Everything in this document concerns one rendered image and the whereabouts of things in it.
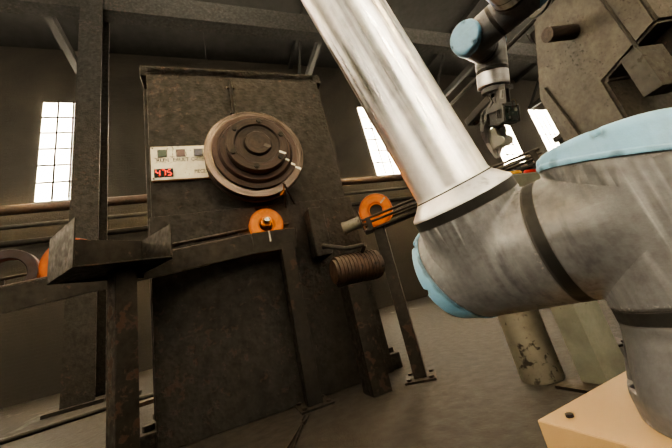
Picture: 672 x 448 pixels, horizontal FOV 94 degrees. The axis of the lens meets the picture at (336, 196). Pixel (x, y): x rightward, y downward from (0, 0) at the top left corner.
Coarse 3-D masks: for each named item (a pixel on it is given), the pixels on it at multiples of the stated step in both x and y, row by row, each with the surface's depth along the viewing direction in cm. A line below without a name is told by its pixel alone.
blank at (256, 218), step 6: (258, 210) 145; (264, 210) 145; (270, 210) 146; (252, 216) 143; (258, 216) 143; (264, 216) 144; (270, 216) 145; (276, 216) 146; (252, 222) 141; (258, 222) 142; (276, 222) 145; (282, 222) 146; (252, 228) 140; (258, 228) 141; (276, 228) 144; (282, 228) 145
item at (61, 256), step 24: (72, 240) 83; (96, 240) 104; (144, 240) 115; (168, 240) 105; (48, 264) 92; (72, 264) 81; (96, 264) 85; (120, 264) 92; (144, 264) 101; (120, 288) 94; (120, 312) 91; (120, 336) 89; (120, 360) 87; (120, 384) 85; (120, 408) 83; (120, 432) 82
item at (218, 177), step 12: (228, 120) 154; (276, 120) 163; (288, 132) 163; (204, 144) 146; (300, 144) 162; (204, 156) 144; (300, 156) 160; (216, 168) 143; (216, 180) 146; (228, 180) 143; (288, 180) 152; (240, 192) 142; (252, 192) 144; (264, 192) 146; (276, 192) 148
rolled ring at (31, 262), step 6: (0, 252) 109; (6, 252) 110; (12, 252) 110; (18, 252) 111; (24, 252) 111; (0, 258) 108; (6, 258) 109; (12, 258) 110; (18, 258) 110; (24, 258) 111; (30, 258) 111; (36, 258) 113; (30, 264) 110; (36, 264) 111; (30, 270) 110; (36, 270) 110; (30, 276) 109; (36, 276) 110
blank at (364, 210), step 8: (368, 200) 146; (376, 200) 145; (384, 200) 144; (360, 208) 146; (368, 208) 145; (384, 208) 143; (360, 216) 145; (368, 216) 144; (376, 216) 143; (376, 224) 142
